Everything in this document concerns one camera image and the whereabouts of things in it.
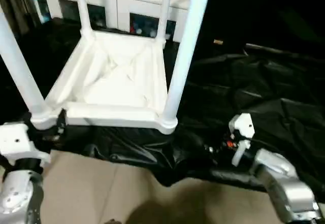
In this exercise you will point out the white plastic table top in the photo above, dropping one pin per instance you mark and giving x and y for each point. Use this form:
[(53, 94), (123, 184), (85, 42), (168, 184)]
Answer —
[(114, 81)]

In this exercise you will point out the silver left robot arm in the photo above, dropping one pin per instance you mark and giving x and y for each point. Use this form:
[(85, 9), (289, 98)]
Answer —
[(17, 191)]

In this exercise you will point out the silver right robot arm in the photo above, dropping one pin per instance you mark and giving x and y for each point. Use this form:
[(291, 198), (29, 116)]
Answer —
[(281, 180)]

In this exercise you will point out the black mat cover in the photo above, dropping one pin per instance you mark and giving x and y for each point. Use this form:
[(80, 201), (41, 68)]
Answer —
[(254, 94)]

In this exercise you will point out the small tan block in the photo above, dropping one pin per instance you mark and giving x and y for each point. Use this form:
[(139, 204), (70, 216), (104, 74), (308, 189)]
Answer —
[(218, 41)]

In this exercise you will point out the long black pole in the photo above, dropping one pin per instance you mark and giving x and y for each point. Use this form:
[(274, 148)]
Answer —
[(266, 48)]

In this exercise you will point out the small white cup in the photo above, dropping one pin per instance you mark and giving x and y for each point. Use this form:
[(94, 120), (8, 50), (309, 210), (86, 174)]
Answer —
[(152, 33), (139, 31), (167, 36)]

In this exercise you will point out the red item in cabinet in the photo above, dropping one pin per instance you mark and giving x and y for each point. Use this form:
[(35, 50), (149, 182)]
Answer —
[(132, 28)]

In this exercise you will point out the grey metal rack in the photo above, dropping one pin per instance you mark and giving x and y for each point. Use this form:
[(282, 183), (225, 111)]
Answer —
[(20, 3)]

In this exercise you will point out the white cabinet with glass doors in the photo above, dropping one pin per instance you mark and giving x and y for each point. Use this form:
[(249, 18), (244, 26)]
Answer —
[(122, 3)]

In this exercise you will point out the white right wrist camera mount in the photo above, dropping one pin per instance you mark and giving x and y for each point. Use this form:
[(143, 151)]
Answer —
[(242, 127)]

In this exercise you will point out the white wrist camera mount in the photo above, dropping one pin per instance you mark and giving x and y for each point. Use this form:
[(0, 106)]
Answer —
[(17, 140), (242, 127)]

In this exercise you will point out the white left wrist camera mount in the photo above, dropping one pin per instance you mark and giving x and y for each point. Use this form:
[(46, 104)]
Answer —
[(17, 140)]

